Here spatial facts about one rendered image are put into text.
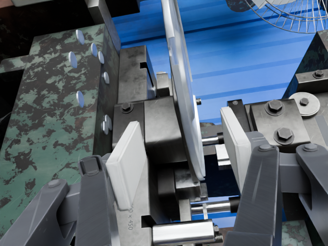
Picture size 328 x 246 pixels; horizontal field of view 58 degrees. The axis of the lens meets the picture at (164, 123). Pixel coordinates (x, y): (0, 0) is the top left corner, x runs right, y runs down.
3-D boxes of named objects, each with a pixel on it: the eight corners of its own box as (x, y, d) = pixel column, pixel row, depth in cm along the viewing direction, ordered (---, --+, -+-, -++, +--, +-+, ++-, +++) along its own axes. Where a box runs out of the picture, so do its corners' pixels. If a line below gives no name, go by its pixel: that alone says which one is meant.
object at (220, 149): (218, 163, 60) (236, 161, 59) (215, 143, 62) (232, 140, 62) (218, 170, 62) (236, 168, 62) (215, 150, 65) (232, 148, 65)
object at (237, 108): (232, 190, 51) (264, 186, 51) (215, 99, 62) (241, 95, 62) (231, 216, 64) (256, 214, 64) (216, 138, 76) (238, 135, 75)
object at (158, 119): (79, 118, 37) (187, 102, 35) (89, 42, 45) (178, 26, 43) (132, 191, 57) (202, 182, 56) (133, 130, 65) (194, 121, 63)
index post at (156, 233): (152, 244, 42) (219, 237, 41) (151, 223, 44) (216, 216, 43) (156, 248, 45) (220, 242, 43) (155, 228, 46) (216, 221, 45)
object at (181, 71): (143, -99, 28) (151, -101, 28) (176, 14, 56) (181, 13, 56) (194, 207, 27) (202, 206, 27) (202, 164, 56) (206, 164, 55)
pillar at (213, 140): (177, 146, 72) (235, 139, 71) (176, 139, 74) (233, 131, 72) (178, 151, 74) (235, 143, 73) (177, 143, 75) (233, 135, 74)
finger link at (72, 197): (107, 220, 14) (49, 227, 15) (127, 172, 19) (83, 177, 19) (99, 193, 14) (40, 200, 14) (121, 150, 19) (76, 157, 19)
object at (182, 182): (175, 188, 56) (200, 185, 55) (171, 122, 64) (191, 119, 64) (181, 203, 63) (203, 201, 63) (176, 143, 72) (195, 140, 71)
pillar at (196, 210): (183, 213, 63) (250, 206, 62) (182, 203, 64) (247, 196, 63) (184, 216, 65) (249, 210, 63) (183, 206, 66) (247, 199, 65)
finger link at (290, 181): (259, 171, 13) (331, 162, 13) (239, 132, 18) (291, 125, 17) (262, 201, 13) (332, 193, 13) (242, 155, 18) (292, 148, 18)
